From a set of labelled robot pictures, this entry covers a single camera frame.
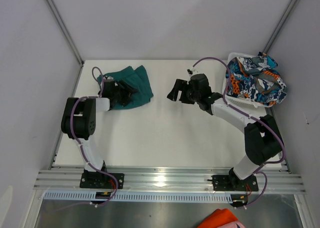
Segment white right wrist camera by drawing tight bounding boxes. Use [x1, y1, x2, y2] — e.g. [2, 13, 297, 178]
[187, 67, 199, 77]

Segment pink cloth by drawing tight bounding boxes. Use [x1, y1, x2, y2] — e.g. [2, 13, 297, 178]
[219, 221, 245, 228]

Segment white slotted cable duct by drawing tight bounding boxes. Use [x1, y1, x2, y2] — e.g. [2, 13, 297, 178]
[43, 190, 233, 204]

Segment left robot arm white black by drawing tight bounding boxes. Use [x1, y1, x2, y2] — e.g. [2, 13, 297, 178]
[61, 79, 139, 189]

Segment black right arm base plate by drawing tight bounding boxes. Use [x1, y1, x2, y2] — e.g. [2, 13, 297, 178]
[208, 175, 259, 192]

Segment left aluminium frame post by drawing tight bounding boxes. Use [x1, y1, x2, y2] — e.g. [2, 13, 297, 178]
[44, 0, 84, 65]

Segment aluminium frame post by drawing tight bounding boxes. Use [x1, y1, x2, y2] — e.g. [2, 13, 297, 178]
[262, 0, 300, 53]
[44, 0, 84, 65]

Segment teal green shorts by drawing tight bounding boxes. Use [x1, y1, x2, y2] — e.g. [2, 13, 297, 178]
[95, 65, 154, 110]

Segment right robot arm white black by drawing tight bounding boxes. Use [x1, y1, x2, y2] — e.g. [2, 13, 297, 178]
[167, 73, 284, 190]

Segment patterned blue orange shorts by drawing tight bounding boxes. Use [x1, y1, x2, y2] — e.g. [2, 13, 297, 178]
[225, 52, 288, 106]

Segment white plastic mesh basket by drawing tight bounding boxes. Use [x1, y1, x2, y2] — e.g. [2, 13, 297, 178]
[226, 52, 271, 109]

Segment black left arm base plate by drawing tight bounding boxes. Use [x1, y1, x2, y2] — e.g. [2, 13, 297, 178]
[79, 170, 125, 189]

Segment right aluminium frame post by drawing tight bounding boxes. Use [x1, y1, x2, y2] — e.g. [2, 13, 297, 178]
[262, 0, 300, 53]

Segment orange cloth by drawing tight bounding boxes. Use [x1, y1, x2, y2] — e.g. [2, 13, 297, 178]
[198, 209, 238, 228]

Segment aluminium mounting rail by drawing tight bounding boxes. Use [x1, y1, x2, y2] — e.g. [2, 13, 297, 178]
[33, 166, 306, 195]

